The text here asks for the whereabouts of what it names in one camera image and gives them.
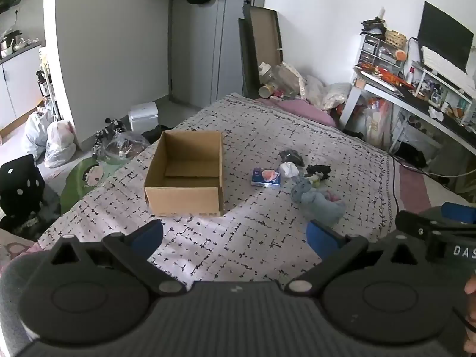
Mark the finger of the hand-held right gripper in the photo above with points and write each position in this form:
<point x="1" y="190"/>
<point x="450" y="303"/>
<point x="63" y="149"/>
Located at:
<point x="459" y="214"/>

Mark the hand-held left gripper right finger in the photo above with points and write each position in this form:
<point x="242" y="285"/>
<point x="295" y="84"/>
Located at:
<point x="321" y="236"/>

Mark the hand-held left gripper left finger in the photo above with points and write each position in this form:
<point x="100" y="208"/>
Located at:
<point x="147" y="236"/>

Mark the grey blue cloth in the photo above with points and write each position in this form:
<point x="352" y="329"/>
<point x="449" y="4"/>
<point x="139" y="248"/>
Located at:
<point x="316" y="204"/>

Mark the pink patterned sock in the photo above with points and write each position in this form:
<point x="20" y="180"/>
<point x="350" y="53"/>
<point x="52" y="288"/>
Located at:
<point x="334" y="197"/>

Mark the cardboard box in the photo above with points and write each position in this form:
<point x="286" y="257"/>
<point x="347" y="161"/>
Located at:
<point x="182" y="197"/>

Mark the black fluffy cloth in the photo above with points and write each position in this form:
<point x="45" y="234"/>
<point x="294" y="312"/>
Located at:
<point x="318" y="171"/>

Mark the white cloth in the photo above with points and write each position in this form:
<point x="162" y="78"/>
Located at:
<point x="289" y="170"/>

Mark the person's right hand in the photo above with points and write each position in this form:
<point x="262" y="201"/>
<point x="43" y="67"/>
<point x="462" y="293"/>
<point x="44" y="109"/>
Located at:
<point x="470" y="284"/>

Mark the green cartoon mat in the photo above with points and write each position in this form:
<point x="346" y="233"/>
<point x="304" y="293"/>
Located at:
<point x="83" y="182"/>

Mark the black clothes on floor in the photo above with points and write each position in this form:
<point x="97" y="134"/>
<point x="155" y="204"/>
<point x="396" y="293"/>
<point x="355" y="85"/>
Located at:
<point x="156" y="134"/>

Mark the white desk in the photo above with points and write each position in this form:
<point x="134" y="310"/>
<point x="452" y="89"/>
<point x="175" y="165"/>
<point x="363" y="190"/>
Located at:
<point x="412" y="106"/>

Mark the white box appliance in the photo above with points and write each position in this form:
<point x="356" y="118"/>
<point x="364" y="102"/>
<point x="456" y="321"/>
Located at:
<point x="143" y="116"/>

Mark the white black patterned blanket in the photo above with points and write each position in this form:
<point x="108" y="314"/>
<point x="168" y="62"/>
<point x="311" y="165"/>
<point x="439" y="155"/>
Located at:
<point x="260" y="126"/>

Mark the bags under desk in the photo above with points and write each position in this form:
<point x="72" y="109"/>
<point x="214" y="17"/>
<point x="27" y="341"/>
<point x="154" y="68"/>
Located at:
<point x="372" y="119"/>

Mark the white desk shelf riser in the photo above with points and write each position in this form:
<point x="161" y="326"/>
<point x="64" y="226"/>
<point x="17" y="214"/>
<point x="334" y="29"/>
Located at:
<point x="448" y="83"/>

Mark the pink printed cloth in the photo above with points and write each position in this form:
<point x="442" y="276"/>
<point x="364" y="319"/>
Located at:
<point x="15" y="249"/>

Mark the white tied plastic bags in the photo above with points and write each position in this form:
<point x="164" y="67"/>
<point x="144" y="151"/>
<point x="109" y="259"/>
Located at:
<point x="55" y="139"/>

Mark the black polka dot chair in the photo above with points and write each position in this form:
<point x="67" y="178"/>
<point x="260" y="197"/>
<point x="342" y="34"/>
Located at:
<point x="20" y="189"/>

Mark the white crumpled plastic bags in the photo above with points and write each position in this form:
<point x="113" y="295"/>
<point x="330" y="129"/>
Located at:
<point x="331" y="95"/>

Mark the paper cup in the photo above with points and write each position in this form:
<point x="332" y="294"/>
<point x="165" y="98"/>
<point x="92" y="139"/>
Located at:
<point x="266" y="91"/>

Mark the white keyboard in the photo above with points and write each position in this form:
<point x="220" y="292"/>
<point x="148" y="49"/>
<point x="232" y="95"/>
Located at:
<point x="440" y="59"/>

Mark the orange clutter on desk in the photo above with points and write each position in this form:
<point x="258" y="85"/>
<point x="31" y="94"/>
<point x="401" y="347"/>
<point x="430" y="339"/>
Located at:
<point x="386" y="74"/>

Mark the clear bag of plastic bottles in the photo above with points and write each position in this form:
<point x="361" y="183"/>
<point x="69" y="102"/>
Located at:
<point x="284" y="78"/>

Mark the small drawer organiser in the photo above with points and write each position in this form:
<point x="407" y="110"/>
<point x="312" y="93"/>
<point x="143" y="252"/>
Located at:
<point x="379" y="54"/>

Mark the white storage rack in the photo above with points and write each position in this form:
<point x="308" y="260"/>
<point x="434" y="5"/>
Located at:
<point x="47" y="85"/>

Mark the black monitor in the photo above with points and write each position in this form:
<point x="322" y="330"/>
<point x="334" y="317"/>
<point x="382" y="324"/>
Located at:
<point x="444" y="31"/>

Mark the woven basket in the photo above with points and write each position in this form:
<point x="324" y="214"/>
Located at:
<point x="395" y="38"/>

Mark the grey door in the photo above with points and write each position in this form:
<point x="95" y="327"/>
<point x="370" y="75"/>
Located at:
<point x="197" y="52"/>

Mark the dark flat board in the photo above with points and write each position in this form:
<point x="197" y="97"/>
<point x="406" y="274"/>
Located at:
<point x="247" y="55"/>

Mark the kitchen counter cabinet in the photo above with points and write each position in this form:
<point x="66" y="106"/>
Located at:
<point x="15" y="85"/>

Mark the black bag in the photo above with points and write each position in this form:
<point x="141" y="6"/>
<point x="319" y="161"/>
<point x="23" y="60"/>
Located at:
<point x="373" y="26"/>

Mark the flat cardboard sheet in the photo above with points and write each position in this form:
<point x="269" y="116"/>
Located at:
<point x="266" y="37"/>

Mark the metal pots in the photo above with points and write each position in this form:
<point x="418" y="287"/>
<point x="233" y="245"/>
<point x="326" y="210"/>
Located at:
<point x="11" y="42"/>

